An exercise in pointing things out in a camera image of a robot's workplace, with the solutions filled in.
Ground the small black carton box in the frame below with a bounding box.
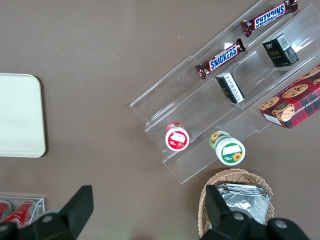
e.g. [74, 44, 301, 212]
[215, 71, 245, 105]
[261, 33, 300, 68]

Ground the Snickers chocolate bar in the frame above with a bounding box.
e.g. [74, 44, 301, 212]
[240, 0, 299, 38]
[195, 37, 247, 80]

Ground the cream rectangular plastic tray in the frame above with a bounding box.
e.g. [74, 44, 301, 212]
[0, 73, 47, 158]

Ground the red cola bottle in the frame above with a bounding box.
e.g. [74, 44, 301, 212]
[1, 201, 36, 230]

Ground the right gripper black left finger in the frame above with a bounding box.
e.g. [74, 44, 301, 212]
[0, 185, 94, 240]

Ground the green lid small jar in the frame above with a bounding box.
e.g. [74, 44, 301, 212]
[209, 131, 246, 166]

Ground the silver foil packet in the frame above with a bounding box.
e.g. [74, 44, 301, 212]
[217, 183, 272, 226]

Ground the clear acrylic tiered shelf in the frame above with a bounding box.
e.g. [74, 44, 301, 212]
[129, 0, 320, 185]

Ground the red lid small jar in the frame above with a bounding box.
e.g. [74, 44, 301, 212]
[164, 121, 190, 152]

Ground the light wicker basket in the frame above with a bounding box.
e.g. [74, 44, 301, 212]
[198, 168, 276, 238]

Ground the red tartan cookie box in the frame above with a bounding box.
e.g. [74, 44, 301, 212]
[258, 63, 320, 130]

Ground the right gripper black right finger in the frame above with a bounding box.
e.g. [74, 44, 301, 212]
[199, 184, 311, 240]

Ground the clear acrylic bottle rack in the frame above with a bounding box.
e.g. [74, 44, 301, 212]
[0, 196, 46, 226]

